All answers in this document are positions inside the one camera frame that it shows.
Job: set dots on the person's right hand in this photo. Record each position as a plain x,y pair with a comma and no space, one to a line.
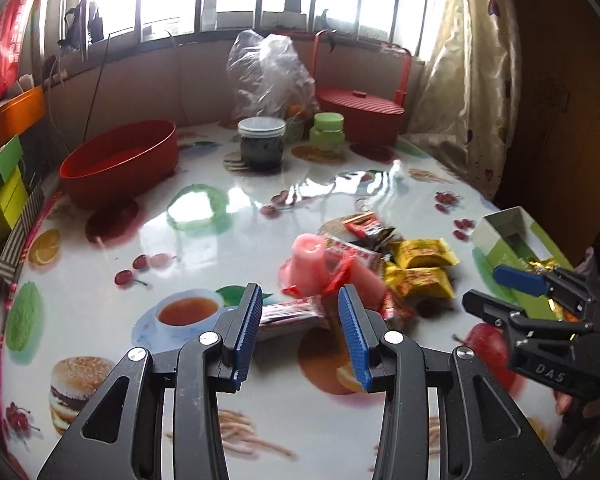
564,402

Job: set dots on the small red white snack packet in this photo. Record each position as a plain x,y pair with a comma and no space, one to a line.
394,306

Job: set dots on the cream heart print curtain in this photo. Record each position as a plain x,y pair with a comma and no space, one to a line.
465,75

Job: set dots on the red striped white snack packet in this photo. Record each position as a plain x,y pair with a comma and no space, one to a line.
292,312

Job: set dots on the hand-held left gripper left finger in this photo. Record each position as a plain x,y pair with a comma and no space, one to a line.
244,332

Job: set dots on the clear plastic bag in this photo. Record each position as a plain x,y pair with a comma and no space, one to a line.
267,75

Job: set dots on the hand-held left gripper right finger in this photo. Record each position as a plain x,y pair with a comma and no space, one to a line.
354,335

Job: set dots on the pink white snack packet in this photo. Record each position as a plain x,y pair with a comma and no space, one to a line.
352,252

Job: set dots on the green white cardboard box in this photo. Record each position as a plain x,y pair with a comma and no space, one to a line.
510,232

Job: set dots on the red wall poster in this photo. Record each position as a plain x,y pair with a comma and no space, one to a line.
10,40

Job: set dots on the printed fruit tablecloth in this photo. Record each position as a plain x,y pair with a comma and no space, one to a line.
205,240

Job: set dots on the orange fruit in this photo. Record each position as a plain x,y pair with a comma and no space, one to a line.
296,109

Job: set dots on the yellow snack packet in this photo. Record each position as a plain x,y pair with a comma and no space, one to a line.
420,282
422,254

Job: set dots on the pale pink cloth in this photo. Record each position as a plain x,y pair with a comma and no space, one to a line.
586,262

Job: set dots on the gold foil snack packet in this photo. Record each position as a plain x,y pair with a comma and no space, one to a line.
542,264

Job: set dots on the small clear glass cup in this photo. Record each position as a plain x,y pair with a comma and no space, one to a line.
295,130

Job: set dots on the red oval bowl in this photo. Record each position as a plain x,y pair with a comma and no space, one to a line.
125,160

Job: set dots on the orange box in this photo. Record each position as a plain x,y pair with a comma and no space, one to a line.
15,112

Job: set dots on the pink jelly cup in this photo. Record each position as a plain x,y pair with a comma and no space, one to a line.
310,262
365,282

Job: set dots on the yellow green box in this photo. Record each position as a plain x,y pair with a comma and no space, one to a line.
5,205

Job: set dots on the dark foil snack packet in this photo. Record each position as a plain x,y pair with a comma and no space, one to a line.
382,237

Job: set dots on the green cream jar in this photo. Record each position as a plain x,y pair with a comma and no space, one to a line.
327,132

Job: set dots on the dark green box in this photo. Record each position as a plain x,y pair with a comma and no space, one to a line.
5,162

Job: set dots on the dark glass jar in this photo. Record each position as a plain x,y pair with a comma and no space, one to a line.
261,147

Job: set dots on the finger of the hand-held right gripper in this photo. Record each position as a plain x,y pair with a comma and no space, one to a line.
485,305
522,280

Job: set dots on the black white striped box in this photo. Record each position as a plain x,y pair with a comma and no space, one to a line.
22,232

